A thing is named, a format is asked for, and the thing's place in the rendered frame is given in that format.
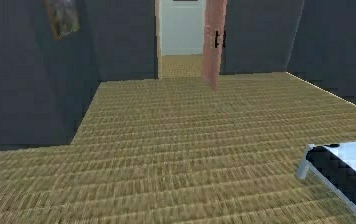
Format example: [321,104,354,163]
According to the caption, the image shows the reddish brown room door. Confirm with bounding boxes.
[201,0,228,94]

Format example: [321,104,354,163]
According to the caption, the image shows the white bed with black spots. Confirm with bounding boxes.
[295,140,356,224]

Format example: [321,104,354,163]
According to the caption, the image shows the black door handle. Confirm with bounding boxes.
[214,30,227,49]

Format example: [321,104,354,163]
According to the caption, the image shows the framed wall picture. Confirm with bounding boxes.
[44,0,81,41]

